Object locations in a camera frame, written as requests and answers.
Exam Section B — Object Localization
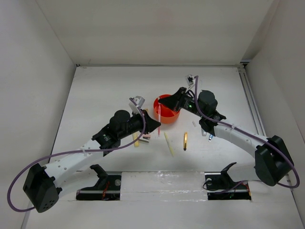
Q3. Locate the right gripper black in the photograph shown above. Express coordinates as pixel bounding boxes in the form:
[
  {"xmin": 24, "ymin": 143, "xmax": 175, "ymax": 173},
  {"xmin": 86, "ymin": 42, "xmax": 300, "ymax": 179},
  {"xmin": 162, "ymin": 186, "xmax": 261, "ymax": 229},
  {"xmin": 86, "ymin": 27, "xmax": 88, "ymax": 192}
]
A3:
[{"xmin": 158, "ymin": 87, "xmax": 206, "ymax": 118}]

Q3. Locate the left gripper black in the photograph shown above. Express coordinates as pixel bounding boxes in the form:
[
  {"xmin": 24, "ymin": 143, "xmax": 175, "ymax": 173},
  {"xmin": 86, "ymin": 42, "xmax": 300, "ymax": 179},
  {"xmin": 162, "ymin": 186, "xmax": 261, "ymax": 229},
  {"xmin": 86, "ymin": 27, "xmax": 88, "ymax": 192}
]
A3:
[{"xmin": 118, "ymin": 109, "xmax": 160, "ymax": 140}]

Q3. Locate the pink highlighter pen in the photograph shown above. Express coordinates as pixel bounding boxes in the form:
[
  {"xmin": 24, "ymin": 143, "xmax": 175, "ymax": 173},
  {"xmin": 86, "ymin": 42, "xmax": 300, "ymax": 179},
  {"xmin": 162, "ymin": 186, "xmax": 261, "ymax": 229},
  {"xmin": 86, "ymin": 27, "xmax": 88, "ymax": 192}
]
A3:
[{"xmin": 158, "ymin": 104, "xmax": 161, "ymax": 137}]

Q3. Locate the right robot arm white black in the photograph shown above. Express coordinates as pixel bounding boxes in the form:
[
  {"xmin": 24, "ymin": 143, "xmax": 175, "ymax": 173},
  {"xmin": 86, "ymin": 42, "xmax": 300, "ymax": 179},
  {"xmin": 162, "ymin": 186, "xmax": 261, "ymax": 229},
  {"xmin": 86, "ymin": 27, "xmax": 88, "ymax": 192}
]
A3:
[{"xmin": 158, "ymin": 87, "xmax": 295, "ymax": 187}]

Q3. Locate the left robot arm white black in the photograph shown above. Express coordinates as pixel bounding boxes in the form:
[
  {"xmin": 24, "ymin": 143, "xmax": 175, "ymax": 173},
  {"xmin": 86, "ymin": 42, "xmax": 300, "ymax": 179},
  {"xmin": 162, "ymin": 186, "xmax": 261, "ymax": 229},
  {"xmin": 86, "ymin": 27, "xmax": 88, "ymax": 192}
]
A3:
[{"xmin": 23, "ymin": 110, "xmax": 161, "ymax": 213}]

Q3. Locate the thick yellow highlighter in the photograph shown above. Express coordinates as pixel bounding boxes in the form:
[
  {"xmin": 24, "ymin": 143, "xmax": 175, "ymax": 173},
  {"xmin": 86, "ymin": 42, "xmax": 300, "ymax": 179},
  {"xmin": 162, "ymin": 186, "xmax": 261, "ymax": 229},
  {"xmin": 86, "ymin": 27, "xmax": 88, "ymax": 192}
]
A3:
[{"xmin": 132, "ymin": 133, "xmax": 140, "ymax": 147}]

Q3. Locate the orange round divided container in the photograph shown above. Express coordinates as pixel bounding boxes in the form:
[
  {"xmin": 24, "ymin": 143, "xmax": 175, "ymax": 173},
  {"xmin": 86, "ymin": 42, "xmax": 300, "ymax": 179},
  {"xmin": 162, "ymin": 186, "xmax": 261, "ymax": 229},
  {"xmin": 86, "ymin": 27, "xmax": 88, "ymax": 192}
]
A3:
[{"xmin": 153, "ymin": 94, "xmax": 180, "ymax": 124}]

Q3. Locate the pink white stapler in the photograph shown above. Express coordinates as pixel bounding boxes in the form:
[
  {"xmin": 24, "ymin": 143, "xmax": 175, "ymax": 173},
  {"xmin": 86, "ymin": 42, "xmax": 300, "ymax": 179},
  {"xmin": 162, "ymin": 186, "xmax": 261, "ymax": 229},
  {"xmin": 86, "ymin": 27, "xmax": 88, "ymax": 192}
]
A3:
[{"xmin": 139, "ymin": 134, "xmax": 151, "ymax": 144}]

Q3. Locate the gold black pen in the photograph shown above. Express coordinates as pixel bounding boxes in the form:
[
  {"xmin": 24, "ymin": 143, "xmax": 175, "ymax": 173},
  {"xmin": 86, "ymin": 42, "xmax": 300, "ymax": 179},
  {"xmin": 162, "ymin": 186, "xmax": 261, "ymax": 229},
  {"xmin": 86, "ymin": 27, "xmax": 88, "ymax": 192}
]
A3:
[{"xmin": 183, "ymin": 132, "xmax": 188, "ymax": 151}]

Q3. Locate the pale green white highlighter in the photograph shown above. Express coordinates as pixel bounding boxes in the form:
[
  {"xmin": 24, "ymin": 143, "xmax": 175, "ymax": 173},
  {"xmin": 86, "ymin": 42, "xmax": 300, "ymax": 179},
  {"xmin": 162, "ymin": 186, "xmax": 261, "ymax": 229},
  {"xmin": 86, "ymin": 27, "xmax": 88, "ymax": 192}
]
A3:
[{"xmin": 202, "ymin": 129, "xmax": 207, "ymax": 136}]

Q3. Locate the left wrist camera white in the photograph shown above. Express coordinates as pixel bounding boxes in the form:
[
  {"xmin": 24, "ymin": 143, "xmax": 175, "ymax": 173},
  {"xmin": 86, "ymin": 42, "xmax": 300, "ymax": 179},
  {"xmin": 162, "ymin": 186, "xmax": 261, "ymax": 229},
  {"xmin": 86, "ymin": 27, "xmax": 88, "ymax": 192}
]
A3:
[{"xmin": 129, "ymin": 96, "xmax": 145, "ymax": 114}]

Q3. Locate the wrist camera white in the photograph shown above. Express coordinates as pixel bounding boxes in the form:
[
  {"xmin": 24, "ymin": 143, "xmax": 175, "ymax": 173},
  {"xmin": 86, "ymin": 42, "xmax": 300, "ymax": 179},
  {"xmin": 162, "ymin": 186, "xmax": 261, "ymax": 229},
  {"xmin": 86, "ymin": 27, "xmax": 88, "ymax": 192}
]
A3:
[
  {"xmin": 129, "ymin": 96, "xmax": 145, "ymax": 114},
  {"xmin": 185, "ymin": 74, "xmax": 193, "ymax": 86}
]

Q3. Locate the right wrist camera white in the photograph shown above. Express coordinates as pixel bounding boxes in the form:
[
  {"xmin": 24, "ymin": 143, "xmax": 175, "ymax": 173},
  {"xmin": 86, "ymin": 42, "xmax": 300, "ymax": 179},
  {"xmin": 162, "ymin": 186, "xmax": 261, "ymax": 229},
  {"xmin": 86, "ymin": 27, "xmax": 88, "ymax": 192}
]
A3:
[{"xmin": 185, "ymin": 74, "xmax": 193, "ymax": 86}]

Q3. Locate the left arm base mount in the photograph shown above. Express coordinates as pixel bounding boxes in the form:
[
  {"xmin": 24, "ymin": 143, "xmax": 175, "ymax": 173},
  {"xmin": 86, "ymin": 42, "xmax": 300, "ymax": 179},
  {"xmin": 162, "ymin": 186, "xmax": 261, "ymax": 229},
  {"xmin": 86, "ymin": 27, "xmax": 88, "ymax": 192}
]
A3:
[{"xmin": 76, "ymin": 164, "xmax": 122, "ymax": 201}]

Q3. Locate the aluminium rail right side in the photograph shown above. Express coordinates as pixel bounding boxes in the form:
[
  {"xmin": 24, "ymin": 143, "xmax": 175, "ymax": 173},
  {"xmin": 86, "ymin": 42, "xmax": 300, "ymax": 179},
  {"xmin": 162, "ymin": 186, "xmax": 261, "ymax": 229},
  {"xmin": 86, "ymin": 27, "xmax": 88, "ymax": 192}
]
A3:
[{"xmin": 237, "ymin": 62, "xmax": 266, "ymax": 135}]

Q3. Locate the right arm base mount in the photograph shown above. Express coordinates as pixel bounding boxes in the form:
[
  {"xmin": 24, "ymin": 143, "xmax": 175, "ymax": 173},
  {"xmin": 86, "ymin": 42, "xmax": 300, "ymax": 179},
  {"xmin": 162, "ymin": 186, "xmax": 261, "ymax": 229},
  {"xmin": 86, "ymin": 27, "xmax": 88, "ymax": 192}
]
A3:
[{"xmin": 203, "ymin": 162, "xmax": 252, "ymax": 200}]

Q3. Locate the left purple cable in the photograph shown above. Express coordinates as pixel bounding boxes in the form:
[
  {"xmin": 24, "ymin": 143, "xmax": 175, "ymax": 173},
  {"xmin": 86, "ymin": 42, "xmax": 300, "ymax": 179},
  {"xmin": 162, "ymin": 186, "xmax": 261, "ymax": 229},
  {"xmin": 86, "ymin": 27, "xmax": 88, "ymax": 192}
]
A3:
[{"xmin": 7, "ymin": 97, "xmax": 146, "ymax": 213}]

